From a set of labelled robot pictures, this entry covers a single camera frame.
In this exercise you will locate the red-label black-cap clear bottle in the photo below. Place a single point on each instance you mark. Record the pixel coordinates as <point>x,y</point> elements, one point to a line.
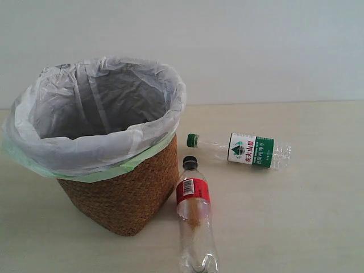
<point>197,249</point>

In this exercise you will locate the woven wicker waste basket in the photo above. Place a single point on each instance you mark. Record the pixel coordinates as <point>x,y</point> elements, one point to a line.
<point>126,203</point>

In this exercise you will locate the white plastic bin liner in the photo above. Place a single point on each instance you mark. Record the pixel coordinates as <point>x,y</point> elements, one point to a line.
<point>95,119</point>

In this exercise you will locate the green-cap clear water bottle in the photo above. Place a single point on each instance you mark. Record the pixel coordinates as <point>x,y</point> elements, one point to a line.
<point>245,149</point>

